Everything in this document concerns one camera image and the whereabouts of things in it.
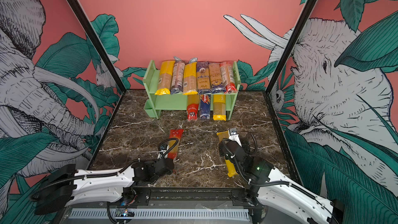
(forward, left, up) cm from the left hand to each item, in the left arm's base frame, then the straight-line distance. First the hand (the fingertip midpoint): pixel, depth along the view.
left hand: (173, 159), depth 83 cm
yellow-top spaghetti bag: (+33, -10, +26) cm, 44 cm away
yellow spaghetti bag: (+36, +3, +27) cm, 45 cm away
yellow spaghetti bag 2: (-3, -31, -1) cm, 31 cm away
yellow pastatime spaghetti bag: (+27, -27, +10) cm, 40 cm away
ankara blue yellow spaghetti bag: (+36, -18, +26) cm, 48 cm away
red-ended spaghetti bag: (+39, -32, +27) cm, 57 cm away
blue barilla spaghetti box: (+27, -18, +12) cm, 35 cm away
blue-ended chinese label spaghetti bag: (+29, -25, +27) cm, 47 cm away
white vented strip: (-24, +3, -4) cm, 24 cm away
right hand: (+4, -29, +14) cm, 32 cm away
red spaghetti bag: (+30, -11, +11) cm, 34 cm away
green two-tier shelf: (+34, +1, +8) cm, 35 cm away
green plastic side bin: (+33, +18, +2) cm, 38 cm away
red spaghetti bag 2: (+16, 0, 0) cm, 16 cm away
